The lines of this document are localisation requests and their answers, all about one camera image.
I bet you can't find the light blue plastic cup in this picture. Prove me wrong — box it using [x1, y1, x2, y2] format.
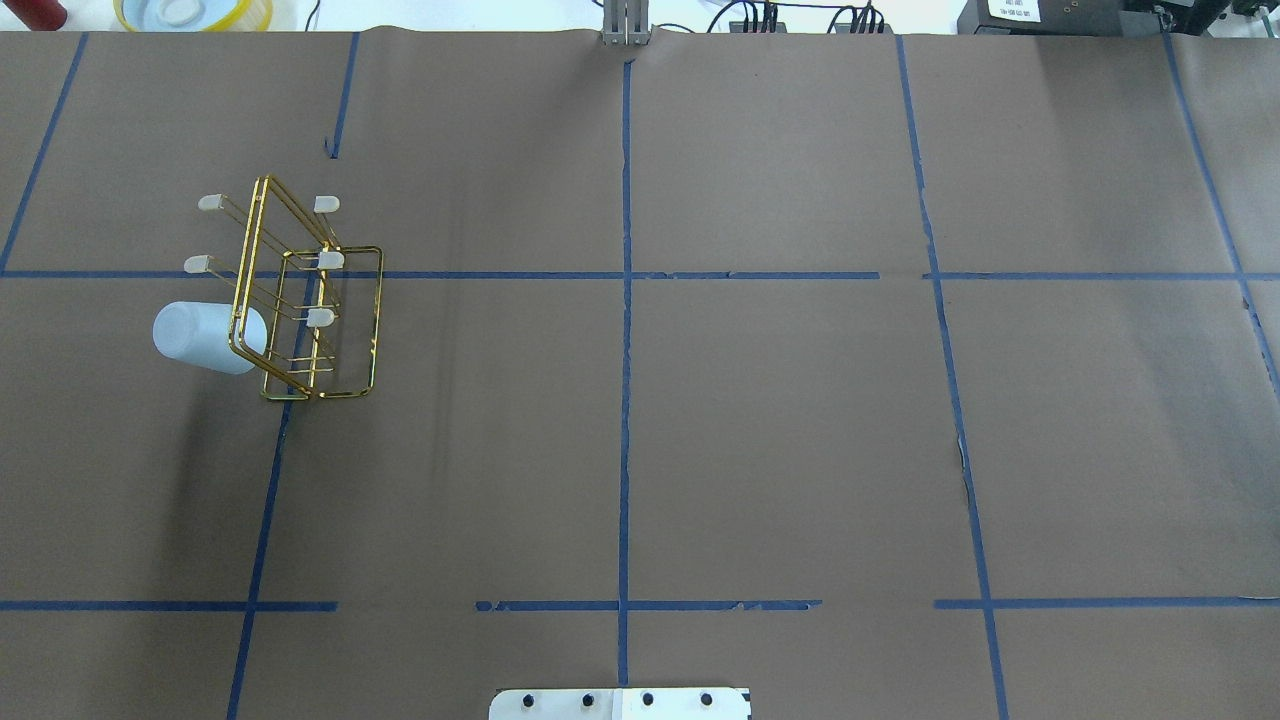
[152, 301, 253, 375]

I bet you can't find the yellow rimmed blue bowl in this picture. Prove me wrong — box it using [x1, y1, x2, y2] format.
[111, 0, 275, 33]

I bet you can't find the red thermos bottle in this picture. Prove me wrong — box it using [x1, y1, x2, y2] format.
[3, 0, 68, 32]

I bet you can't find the gold wire cup holder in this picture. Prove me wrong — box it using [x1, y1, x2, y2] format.
[183, 174, 385, 404]

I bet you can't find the aluminium frame post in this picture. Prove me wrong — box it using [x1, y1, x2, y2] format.
[596, 0, 652, 47]

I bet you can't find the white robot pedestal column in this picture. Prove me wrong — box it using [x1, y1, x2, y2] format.
[488, 687, 753, 719]

